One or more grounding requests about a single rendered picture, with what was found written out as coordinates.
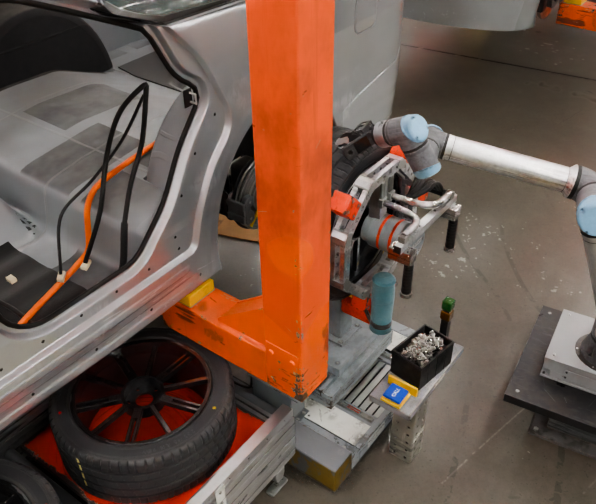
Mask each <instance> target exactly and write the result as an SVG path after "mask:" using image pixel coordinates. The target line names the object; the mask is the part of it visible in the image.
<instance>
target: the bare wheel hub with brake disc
mask: <svg viewBox="0 0 596 504"><path fill-rule="evenodd" d="M247 194H249V195H251V196H253V199H254V204H253V205H252V206H251V208H250V210H252V211H254V215H255V213H256V211H257V193H256V176H255V160H254V161H253V162H252V163H251V164H250V166H249V167H248V168H247V169H246V171H245V172H244V174H243V176H242V178H241V180H240V182H239V185H238V188H237V192H236V197H235V201H238V202H240V199H241V198H243V197H244V196H245V195H247ZM242 225H243V226H245V227H247V228H250V229H258V215H257V217H256V220H255V222H254V224H253V227H251V226H250V225H247V224H242Z"/></svg>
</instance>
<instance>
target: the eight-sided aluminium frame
mask: <svg viewBox="0 0 596 504"><path fill-rule="evenodd" d="M394 173H396V174H397V175H398V176H399V177H400V178H401V180H402V185H401V195H407V194H408V191H409V189H410V187H411V184H412V182H413V180H414V178H415V177H416V176H415V175H414V174H413V171H412V169H411V167H410V165H409V164H408V163H406V159H404V158H403V157H400V156H397V155H394V154H391V153H389V154H388V155H385V157H384V158H383V159H381V160H380V161H379V162H377V163H376V164H375V165H374V166H372V167H371V168H370V169H368V170H367V171H366V172H364V173H363V174H360V176H359V177H358V178H357V179H356V181H355V183H354V184H353V188H352V190H351V192H350V195H351V196H353V197H354V198H356V199H357V200H358V198H359V195H360V193H361V196H360V198H359V200H358V201H359V202H361V206H360V208H359V211H358V213H357V215H356V217H355V219H354V221H352V220H349V219H347V218H344V217H342V216H340V217H339V219H338V221H337V223H336V225H335V228H333V231H332V234H331V239H330V243H331V255H330V285H332V286H333V287H335V288H338V289H340V290H342V291H344V292H348V293H349V294H351V295H353V296H355V297H357V298H360V299H362V300H365V299H366V298H367V297H369V294H370V293H371V291H372V282H373V281H372V277H373V276H374V275H375V274H376V273H379V272H388V273H391V274H392V272H393V271H394V269H395V268H396V266H397V262H396V261H394V260H391V259H389V258H388V253H387V252H383V254H382V257H381V259H380V260H379V262H378V263H377V264H376V265H375V266H374V267H373V268H372V269H370V270H369V271H368V272H367V273H366V274H365V275H364V276H363V277H362V278H361V279H360V280H359V281H358V282H357V283H356V284H353V283H351V282H350V281H349V273H350V248H351V240H352V236H353V234H354V232H355V230H356V227H357V225H358V223H359V221H360V218H361V216H362V214H363V212H364V210H365V207H366V205H367V203H368V201H369V199H370V196H371V194H372V193H373V191H374V190H375V189H376V188H377V187H378V186H380V185H381V183H383V182H384V181H386V180H387V179H388V178H389V177H390V176H391V175H392V174H394ZM409 210H411V211H413V212H414V213H415V214H416V211H417V207H415V206H414V207H412V206H409ZM399 218H401V219H404V220H407V221H409V222H413V221H412V220H411V219H410V218H408V217H407V216H405V215H403V214H401V213H399ZM348 220H349V222H348ZM347 222H348V224H347ZM346 224H347V227H346V229H344V228H345V226H346Z"/></svg>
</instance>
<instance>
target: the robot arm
mask: <svg viewBox="0 0 596 504"><path fill-rule="evenodd" d="M363 123H366V124H363ZM362 124H363V125H362ZM371 124H372V125H371ZM354 130H355V131H351V130H348V131H346V132H345V133H344V134H343V135H342V136H341V137H340V138H339V139H338V140H337V141H336V143H335V145H336V147H338V148H340V149H341V151H342V153H343V155H344V156H345V158H346V159H347V160H351V159H353V158H354V157H356V156H357V155H359V154H361V153H364V152H365V151H367V150H368V148H369V147H372V146H373V145H374V144H376V145H378V146H380V147H382V148H386V147H392V146H398V145H399V146H400V148H401V150H402V152H403V154H404V156H405V158H406V160H407V161H408V163H409V165H410V167H411V169H412V171H413V174H414V175H415V176H416V178H418V179H425V178H428V177H431V176H433V175H434V174H436V173H437V172H438V171H439V170H440V169H441V165H440V162H439V161H438V159H437V158H440V159H445V160H449V161H453V162H456V163H460V164H463V165H467V166H470V167H474V168H478V169H481V170H485V171H488V172H492V173H495V174H499V175H503V176H506V177H510V178H513V179H517V180H520V181H524V182H528V183H531V184H535V185H538V186H542V187H545V188H549V189H553V190H556V191H560V192H562V194H563V195H564V197H565V198H568V199H571V200H573V201H575V202H576V209H577V211H576V220H577V223H578V225H579V227H580V232H581V234H582V238H583V243H584V248H585V253H586V259H587V264H588V269H589V274H590V280H591V285H592V290H593V296H594V301H595V306H596V172H595V171H593V170H591V169H589V168H587V167H584V166H580V165H577V164H576V165H574V166H572V167H567V166H563V165H559V164H556V163H552V162H548V161H545V160H541V159H537V158H534V157H530V156H526V155H523V154H519V153H516V152H512V151H508V150H505V149H501V148H497V147H494V146H490V145H486V144H483V143H479V142H475V141H472V140H468V139H464V138H461V137H457V136H454V135H451V134H449V133H445V132H443V131H442V129H441V128H440V127H438V126H437V125H433V124H429V125H427V122H426V121H425V119H424V118H423V117H422V116H420V115H418V114H412V115H411V114H409V115H405V116H402V117H397V118H392V119H388V120H381V121H379V122H377V123H376V124H375V125H374V124H373V123H372V121H371V120H370V121H365V122H361V123H360V124H359V125H358V126H357V127H356V128H355V129H354ZM350 141H351V142H350ZM343 143H346V144H344V145H343ZM347 143H348V144H347ZM580 350H581V353H582V355H583V357H584V358H585V359H586V360H587V361H588V362H590V363H591V364H593V365H594V366H596V318H595V321H594V324H593V327H592V330H591V332H590V333H589V334H588V335H587V336H586V337H585V338H584V339H583V341H582V343H581V346H580Z"/></svg>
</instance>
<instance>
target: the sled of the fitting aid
mask: <svg viewBox="0 0 596 504"><path fill-rule="evenodd" d="M392 335H393V330H391V331H390V332H389V333H388V334H386V335H378V336H377V337H376V338H375V339H374V340H373V342H372V343H371V344H370V345H369V346H368V347H367V348H366V349H365V350H364V351H363V352H362V353H361V354H360V355H359V357H358V358H357V359H356V360H355V361H354V362H353V363H352V364H351V365H350V366H349V367H348V368H347V369H346V370H345V372H344V373H343V374H342V375H341V376H340V377H338V376H336V375H334V374H332V373H330V372H328V376H327V377H326V378H325V379H324V380H323V382H322V383H321V384H320V385H319V386H318V387H317V388H316V389H315V390H314V391H313V392H312V393H311V394H310V395H309V396H308V397H309V398H311V399H313V400H315V401H316V402H318V403H320V404H322V405H324V406H325V407H327V408H329V409H332V408H333V407H334V406H335V405H336V404H337V402H338V401H339V400H340V399H341V398H342V397H343V396H344V395H345V394H346V392H347V391H348V390H349V389H350V388H351V387H352V386H353V385H354V384H355V383H356V381H357V380H358V379H359V378H360V377H361V376H362V375H363V374H364V373H365V371H366V370H367V369H368V368H369V367H370V366H371V365H372V364H373V363H374V361H375V360H376V359H377V358H378V357H379V356H380V355H381V354H382V353H383V352H384V350H385V349H386V348H387V347H388V346H389V345H390V344H391V343H392Z"/></svg>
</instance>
